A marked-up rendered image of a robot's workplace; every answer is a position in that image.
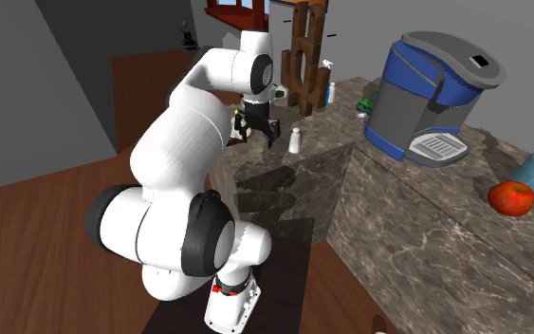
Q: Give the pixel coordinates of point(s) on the green crumpled object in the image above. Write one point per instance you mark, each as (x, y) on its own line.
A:
(367, 102)

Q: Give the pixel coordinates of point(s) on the small white brown figure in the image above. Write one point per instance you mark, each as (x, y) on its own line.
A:
(235, 135)

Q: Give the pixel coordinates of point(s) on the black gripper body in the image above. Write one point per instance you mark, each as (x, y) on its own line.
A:
(257, 114)

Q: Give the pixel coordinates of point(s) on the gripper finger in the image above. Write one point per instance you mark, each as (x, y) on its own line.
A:
(273, 133)
(242, 129)

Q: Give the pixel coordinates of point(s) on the red window frame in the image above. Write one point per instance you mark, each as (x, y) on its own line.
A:
(236, 16)

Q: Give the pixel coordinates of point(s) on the small white bottle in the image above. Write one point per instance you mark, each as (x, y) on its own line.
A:
(294, 141)

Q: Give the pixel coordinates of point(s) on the blue grey coffee machine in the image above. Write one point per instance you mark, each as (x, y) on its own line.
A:
(410, 111)

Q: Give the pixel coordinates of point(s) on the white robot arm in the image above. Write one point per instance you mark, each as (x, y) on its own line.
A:
(178, 139)

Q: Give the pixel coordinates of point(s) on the blue and white bottle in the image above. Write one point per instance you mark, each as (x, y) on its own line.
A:
(331, 94)

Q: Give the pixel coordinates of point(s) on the small black figure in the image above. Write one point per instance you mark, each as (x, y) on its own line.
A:
(188, 39)

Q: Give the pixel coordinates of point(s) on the brown wooden block sculpture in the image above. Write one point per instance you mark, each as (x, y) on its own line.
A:
(304, 69)

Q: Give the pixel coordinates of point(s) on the red apple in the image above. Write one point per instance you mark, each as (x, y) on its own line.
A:
(510, 198)

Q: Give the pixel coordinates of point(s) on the dark robot stand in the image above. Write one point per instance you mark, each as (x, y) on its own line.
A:
(285, 277)

